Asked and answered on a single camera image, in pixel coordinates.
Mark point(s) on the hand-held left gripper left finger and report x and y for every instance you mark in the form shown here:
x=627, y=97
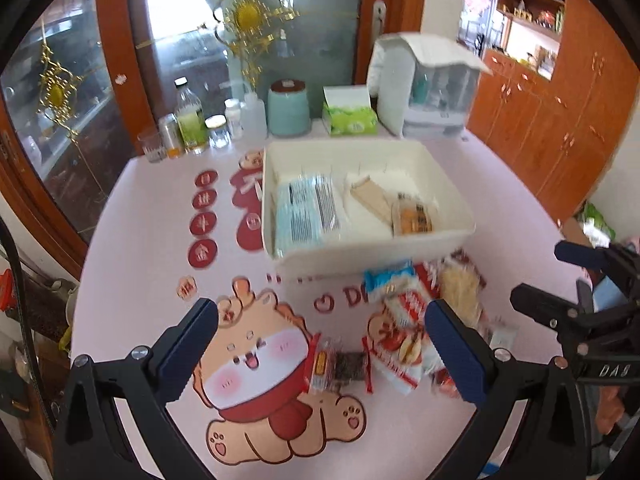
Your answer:
x=190, y=347

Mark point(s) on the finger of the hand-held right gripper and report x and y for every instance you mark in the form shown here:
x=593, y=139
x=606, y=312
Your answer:
x=537, y=305
x=577, y=255

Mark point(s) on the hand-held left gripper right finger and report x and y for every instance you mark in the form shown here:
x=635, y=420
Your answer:
x=455, y=355

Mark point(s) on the small red snack packet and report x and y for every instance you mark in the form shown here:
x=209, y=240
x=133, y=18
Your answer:
x=442, y=384

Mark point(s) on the small clear snack packet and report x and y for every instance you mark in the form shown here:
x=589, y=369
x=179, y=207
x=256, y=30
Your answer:
x=502, y=335

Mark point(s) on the red and white cracker packet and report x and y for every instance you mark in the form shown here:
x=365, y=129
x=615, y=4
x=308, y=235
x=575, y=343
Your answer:
x=400, y=330

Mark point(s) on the yellow noodle snack packet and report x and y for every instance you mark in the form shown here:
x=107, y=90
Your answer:
x=462, y=285

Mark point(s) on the blue and white snack packet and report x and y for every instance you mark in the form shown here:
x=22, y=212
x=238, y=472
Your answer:
x=390, y=277

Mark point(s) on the dark seaweed snack packet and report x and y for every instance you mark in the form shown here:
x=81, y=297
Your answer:
x=345, y=365

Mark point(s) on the white plastic bin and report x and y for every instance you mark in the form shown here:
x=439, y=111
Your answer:
x=370, y=256

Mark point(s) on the green plastic bag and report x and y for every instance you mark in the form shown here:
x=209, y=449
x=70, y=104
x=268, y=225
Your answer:
x=597, y=220

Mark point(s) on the orange cookie packet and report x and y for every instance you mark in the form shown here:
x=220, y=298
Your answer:
x=412, y=220

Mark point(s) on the wooden cabinet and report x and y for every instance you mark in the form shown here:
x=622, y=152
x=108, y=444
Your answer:
x=565, y=110

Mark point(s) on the light blue snack packet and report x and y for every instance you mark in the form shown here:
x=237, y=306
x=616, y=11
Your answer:
x=305, y=210

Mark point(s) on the tan clear snack packet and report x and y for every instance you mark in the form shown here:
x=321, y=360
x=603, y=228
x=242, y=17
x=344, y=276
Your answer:
x=367, y=197

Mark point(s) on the clear glass cup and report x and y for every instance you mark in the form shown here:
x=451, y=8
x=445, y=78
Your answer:
x=151, y=147

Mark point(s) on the metal can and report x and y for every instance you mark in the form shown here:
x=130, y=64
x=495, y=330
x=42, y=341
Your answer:
x=171, y=137

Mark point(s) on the small glass jar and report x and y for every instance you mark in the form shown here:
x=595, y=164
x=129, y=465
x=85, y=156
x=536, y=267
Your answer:
x=218, y=132

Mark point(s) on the glass bottle with green label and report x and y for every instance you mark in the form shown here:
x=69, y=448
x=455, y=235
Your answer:
x=192, y=127

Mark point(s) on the white pill bottle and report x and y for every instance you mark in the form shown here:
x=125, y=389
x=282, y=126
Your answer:
x=233, y=117

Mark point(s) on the white squeeze bottle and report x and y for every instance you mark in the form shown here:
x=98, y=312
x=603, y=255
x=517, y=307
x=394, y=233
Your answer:
x=253, y=115

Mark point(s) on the white cloth cover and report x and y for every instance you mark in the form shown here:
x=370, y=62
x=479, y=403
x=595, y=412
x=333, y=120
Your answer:
x=440, y=50

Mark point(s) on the white plastic appliance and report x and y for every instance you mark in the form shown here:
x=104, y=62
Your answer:
x=390, y=90

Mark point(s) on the teal canister with brown lid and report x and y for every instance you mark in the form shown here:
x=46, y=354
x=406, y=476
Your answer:
x=289, y=110

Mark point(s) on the green tissue box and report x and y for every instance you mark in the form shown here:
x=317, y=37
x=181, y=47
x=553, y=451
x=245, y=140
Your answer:
x=350, y=117

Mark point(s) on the small gold door ornament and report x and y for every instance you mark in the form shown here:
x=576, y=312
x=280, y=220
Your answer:
x=56, y=92

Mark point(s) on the large gold door ornament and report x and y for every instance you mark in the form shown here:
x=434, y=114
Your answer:
x=247, y=15

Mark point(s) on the wooden wall shelf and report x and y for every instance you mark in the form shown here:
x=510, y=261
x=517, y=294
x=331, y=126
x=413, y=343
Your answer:
x=535, y=20

